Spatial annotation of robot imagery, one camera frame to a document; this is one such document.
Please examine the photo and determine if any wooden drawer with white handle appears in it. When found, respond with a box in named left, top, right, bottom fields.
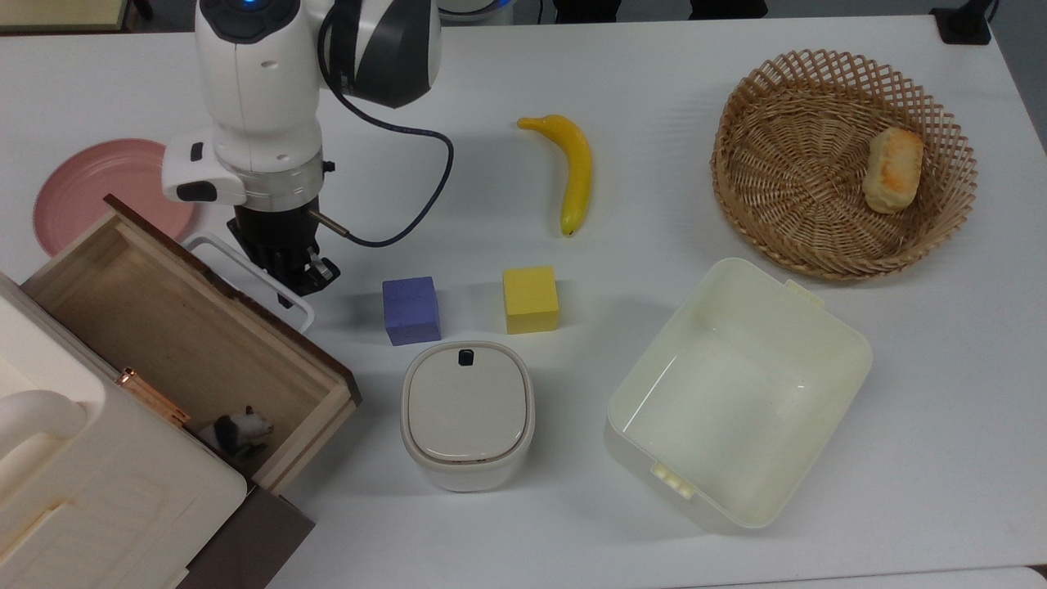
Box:
left=20, top=194, right=362, bottom=496

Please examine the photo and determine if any black stand base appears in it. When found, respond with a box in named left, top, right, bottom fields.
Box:
left=931, top=0, right=997, bottom=46

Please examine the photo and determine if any cream plastic box with handle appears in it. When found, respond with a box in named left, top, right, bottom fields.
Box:
left=0, top=274, right=248, bottom=589

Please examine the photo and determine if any woven wicker basket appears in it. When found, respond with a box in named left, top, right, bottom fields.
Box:
left=710, top=48, right=978, bottom=282

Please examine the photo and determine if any toy bread roll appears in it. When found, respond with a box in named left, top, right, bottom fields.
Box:
left=862, top=127, right=925, bottom=215

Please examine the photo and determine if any small panda toy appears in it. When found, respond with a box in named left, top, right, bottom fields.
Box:
left=200, top=407, right=275, bottom=459

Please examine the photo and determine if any dark wood drawer cabinet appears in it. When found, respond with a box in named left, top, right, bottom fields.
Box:
left=176, top=483, right=316, bottom=589

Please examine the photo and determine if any yellow cube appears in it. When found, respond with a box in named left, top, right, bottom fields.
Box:
left=502, top=265, right=560, bottom=335

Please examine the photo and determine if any yellow toy banana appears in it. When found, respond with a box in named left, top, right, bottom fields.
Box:
left=517, top=115, right=593, bottom=237

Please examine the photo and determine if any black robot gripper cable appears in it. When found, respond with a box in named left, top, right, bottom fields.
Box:
left=311, top=16, right=456, bottom=248

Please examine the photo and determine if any purple cube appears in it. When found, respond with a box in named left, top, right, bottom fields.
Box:
left=382, top=277, right=442, bottom=346

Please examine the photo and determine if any pink plate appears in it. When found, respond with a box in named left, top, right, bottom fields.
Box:
left=33, top=138, right=197, bottom=258

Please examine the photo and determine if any beige mini trash bin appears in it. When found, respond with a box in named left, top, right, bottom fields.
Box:
left=400, top=341, right=536, bottom=492

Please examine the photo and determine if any cream open plastic container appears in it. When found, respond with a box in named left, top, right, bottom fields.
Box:
left=605, top=258, right=874, bottom=530

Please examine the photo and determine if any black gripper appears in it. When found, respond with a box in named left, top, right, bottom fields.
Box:
left=227, top=200, right=341, bottom=299

